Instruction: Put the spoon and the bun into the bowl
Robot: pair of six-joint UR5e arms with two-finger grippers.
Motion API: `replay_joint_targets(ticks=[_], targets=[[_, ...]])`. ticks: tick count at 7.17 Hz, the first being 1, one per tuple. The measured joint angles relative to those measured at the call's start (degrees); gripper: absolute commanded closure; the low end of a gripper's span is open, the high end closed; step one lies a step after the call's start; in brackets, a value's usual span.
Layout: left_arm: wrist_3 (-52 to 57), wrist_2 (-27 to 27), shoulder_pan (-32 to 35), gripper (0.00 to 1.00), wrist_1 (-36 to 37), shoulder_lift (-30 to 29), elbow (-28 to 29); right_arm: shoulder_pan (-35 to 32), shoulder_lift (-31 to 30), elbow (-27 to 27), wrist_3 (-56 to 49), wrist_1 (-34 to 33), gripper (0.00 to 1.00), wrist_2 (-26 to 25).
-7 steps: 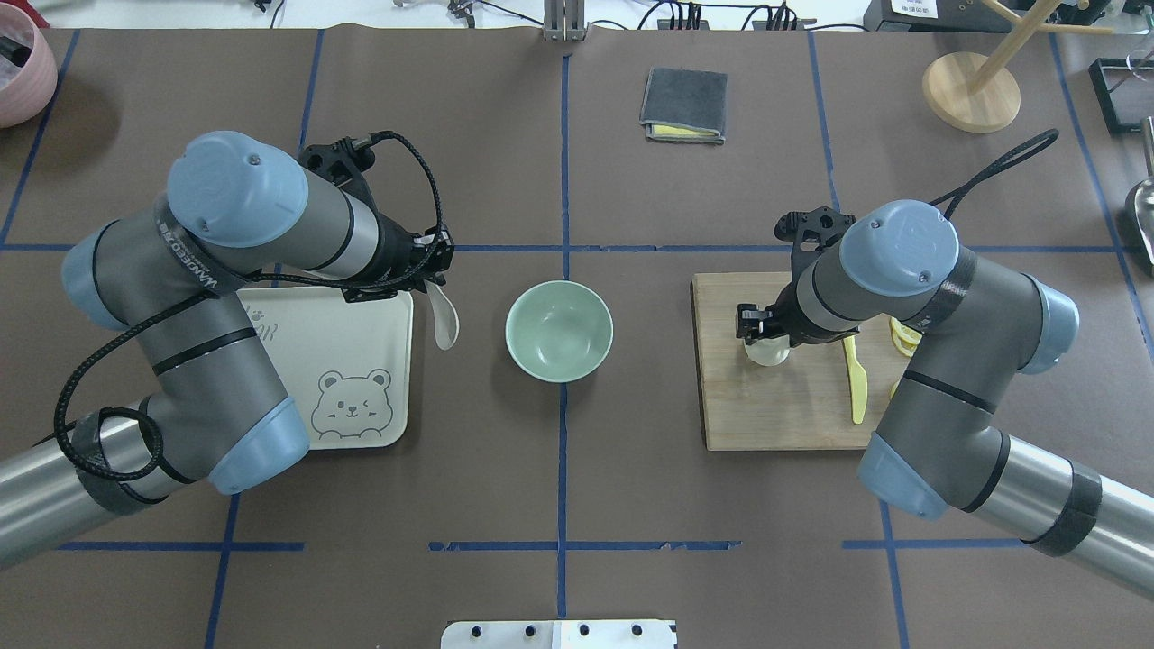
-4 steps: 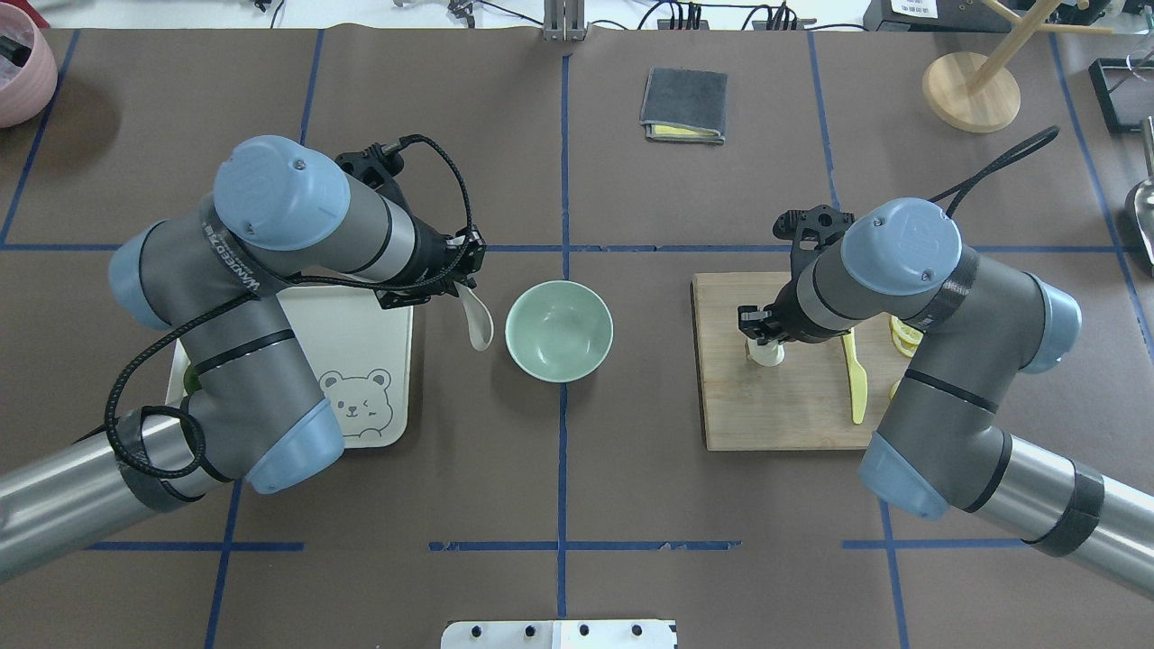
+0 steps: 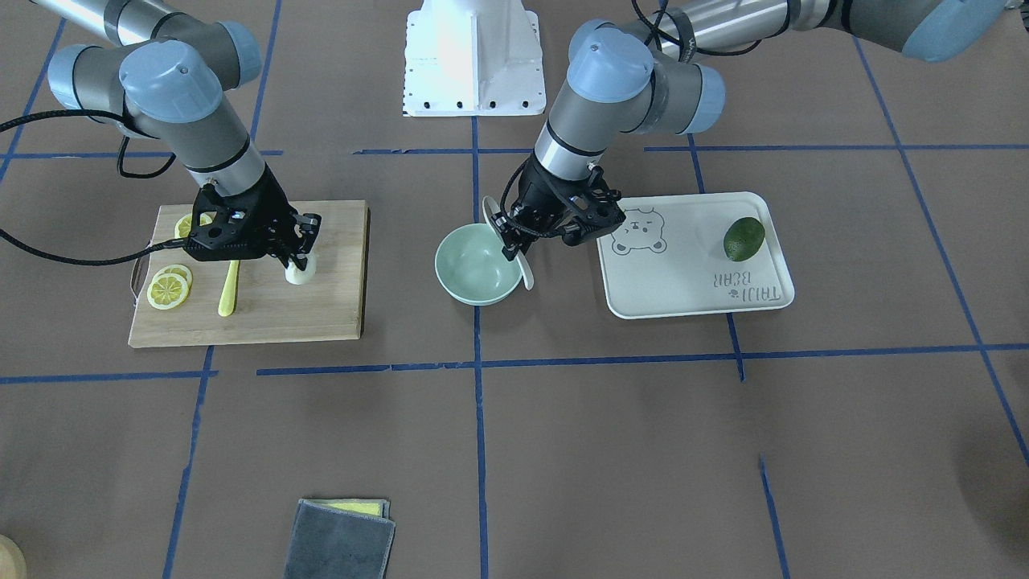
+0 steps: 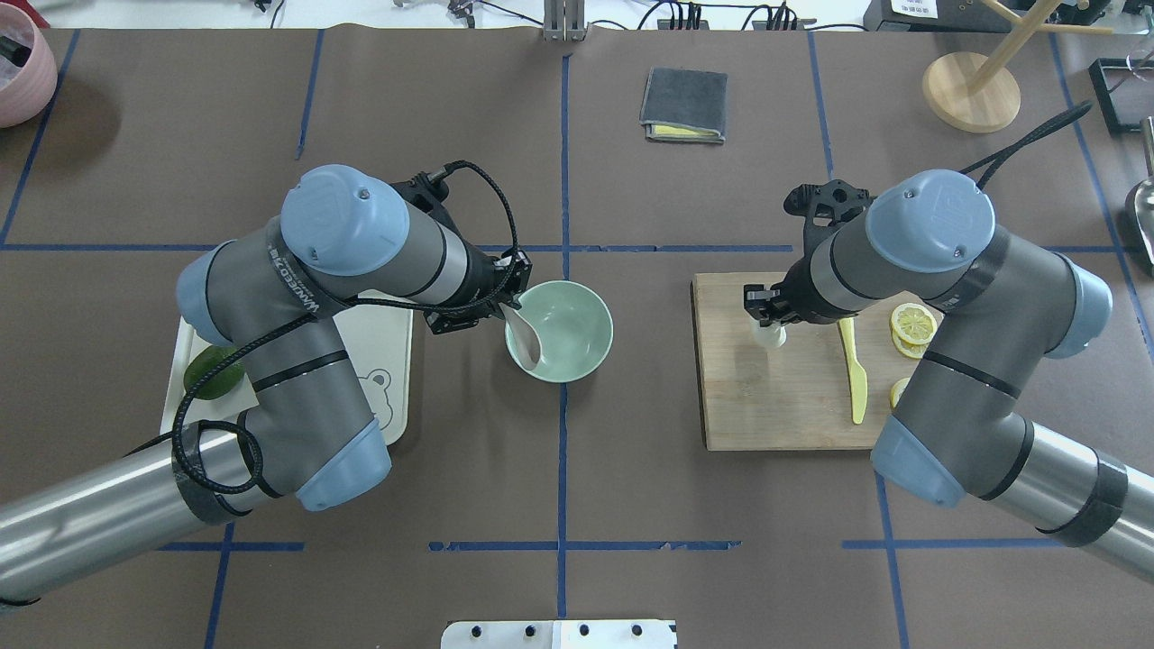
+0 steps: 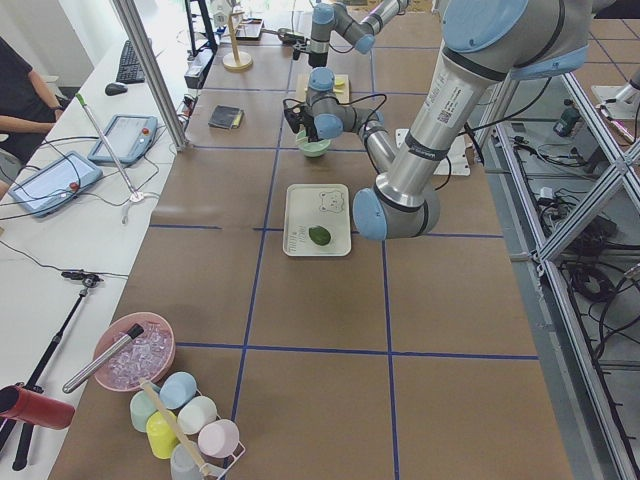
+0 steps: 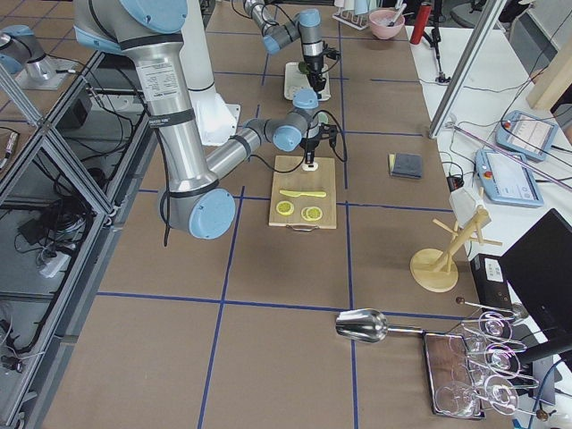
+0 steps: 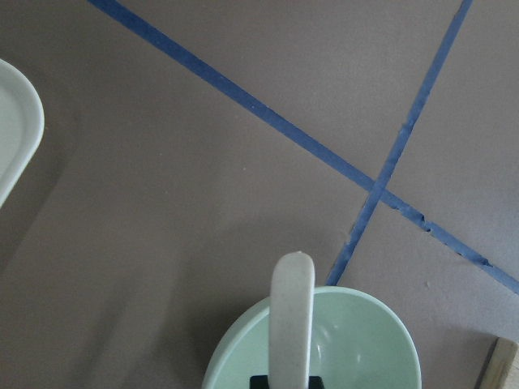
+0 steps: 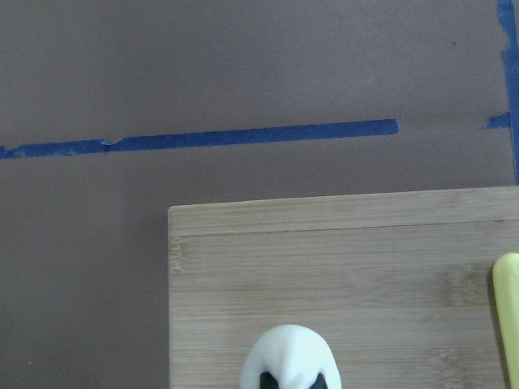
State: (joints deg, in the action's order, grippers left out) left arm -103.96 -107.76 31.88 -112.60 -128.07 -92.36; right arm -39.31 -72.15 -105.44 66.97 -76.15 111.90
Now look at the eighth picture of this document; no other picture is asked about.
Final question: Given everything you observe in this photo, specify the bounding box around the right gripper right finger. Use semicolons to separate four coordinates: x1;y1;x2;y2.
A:
311;373;327;389

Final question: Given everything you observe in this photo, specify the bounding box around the bamboo cutting board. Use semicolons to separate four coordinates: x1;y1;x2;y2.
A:
168;187;518;388

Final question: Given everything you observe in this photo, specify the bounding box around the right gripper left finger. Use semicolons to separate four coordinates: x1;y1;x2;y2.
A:
259;371;279;389

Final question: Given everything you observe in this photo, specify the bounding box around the yellow plastic knife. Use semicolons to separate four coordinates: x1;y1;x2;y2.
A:
492;253;518;388

